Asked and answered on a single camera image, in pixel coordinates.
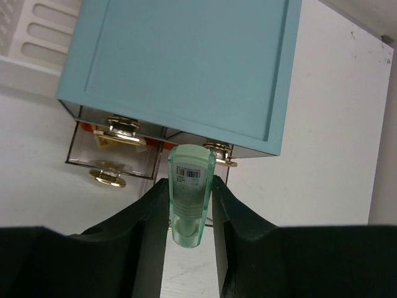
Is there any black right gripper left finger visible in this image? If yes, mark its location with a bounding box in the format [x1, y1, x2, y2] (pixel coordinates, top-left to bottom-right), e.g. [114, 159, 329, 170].
[1, 179, 169, 297]

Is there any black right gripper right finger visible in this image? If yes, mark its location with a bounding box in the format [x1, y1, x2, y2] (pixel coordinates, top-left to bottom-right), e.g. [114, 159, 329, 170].
[212, 177, 396, 297]

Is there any clear drawer with gold knob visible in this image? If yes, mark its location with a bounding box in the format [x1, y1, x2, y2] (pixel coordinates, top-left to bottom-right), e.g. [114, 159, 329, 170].
[66, 122, 163, 192]

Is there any green capsule case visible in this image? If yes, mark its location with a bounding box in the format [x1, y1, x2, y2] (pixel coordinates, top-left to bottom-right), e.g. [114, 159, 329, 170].
[168, 144, 215, 248]

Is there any teal mini drawer cabinet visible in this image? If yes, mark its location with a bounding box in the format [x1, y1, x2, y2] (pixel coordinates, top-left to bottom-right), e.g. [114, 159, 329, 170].
[56, 1, 301, 155]

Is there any yellow small eraser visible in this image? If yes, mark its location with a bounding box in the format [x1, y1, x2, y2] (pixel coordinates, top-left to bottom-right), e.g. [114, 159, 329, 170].
[94, 130, 119, 150]

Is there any white four-slot file organizer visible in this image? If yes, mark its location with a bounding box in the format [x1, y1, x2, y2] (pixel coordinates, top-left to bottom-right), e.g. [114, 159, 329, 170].
[1, 0, 82, 71]

